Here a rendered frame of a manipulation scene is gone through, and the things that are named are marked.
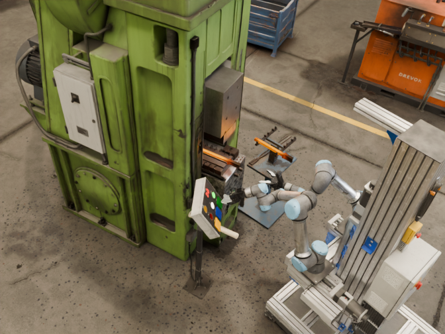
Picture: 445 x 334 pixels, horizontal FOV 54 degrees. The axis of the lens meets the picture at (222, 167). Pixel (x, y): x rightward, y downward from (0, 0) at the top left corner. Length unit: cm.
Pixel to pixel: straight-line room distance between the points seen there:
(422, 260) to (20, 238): 344
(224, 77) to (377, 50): 363
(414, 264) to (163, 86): 193
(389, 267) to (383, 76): 406
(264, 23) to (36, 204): 414
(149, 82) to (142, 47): 29
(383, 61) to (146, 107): 407
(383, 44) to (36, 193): 466
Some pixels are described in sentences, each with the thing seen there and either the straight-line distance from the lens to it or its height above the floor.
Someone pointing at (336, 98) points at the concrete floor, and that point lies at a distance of 629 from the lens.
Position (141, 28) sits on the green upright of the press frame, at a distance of 274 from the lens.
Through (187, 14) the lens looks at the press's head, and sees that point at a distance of 246.
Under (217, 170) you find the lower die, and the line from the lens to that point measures 348.
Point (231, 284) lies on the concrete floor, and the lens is 399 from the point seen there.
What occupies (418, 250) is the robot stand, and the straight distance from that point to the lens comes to 302.
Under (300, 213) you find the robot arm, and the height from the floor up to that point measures 138.
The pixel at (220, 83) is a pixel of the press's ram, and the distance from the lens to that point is 302.
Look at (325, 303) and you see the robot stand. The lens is 318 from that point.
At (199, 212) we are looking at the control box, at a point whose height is 120.
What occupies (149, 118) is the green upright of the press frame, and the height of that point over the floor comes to 148.
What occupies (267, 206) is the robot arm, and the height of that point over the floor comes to 112.
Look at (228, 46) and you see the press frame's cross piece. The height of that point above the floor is 192.
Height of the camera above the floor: 343
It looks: 44 degrees down
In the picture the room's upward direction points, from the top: 4 degrees clockwise
